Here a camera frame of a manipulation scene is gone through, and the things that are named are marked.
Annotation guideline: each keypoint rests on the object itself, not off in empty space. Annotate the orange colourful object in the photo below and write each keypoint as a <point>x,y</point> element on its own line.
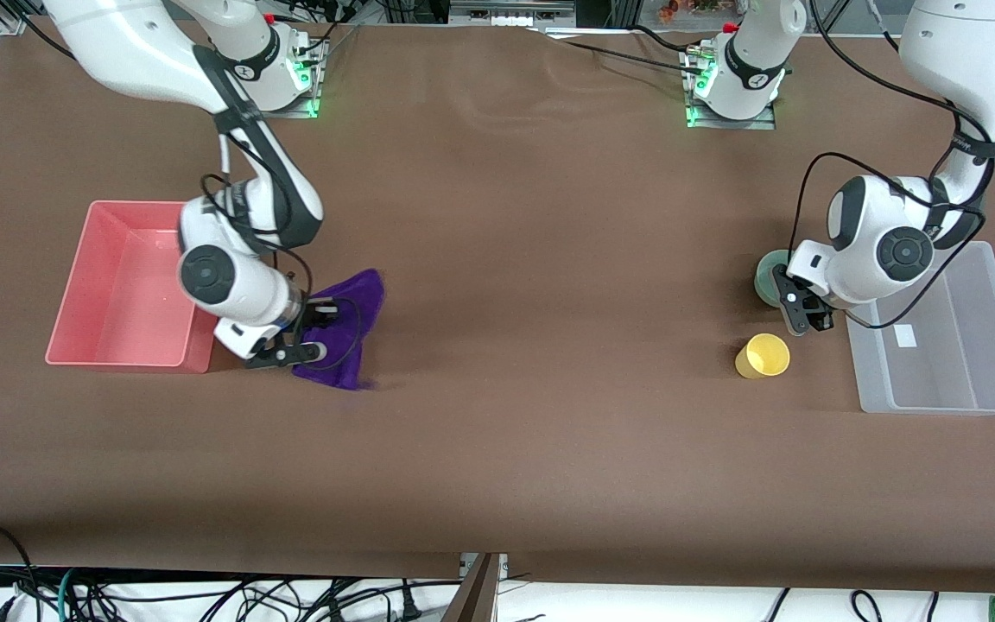
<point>692,7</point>

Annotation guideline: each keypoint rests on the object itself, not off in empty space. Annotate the purple cloth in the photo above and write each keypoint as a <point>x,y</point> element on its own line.
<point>351,363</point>

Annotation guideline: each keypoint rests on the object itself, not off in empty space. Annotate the brown wooden board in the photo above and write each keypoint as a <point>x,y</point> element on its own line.
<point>473,596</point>

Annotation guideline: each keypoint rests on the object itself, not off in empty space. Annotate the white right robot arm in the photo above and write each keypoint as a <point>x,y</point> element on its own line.
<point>135,52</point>

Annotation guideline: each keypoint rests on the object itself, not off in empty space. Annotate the yellow cup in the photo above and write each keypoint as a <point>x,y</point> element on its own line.
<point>765,356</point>

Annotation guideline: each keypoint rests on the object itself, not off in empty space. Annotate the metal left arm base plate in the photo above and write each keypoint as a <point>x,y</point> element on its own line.
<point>709,125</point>

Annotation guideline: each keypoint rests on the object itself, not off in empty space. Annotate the clear plastic bin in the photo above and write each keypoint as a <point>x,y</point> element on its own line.
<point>955,363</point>

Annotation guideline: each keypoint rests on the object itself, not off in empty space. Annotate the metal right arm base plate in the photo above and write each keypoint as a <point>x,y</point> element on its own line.
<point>303,108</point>

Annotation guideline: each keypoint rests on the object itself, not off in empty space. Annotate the green bowl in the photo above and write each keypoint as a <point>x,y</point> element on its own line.
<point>765,281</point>

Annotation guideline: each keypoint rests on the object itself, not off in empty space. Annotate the white label sticker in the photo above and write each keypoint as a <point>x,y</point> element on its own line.
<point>905,336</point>

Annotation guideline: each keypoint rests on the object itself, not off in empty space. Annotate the grey power strip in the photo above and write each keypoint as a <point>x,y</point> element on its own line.
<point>510,13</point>

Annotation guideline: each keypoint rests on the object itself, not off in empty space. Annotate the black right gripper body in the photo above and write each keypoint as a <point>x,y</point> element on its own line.
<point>313,308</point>

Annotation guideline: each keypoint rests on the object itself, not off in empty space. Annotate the pink plastic bin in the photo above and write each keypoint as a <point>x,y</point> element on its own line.
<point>117,294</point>

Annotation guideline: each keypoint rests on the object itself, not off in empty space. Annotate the brown table cover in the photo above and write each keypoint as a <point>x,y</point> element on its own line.
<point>506,216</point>

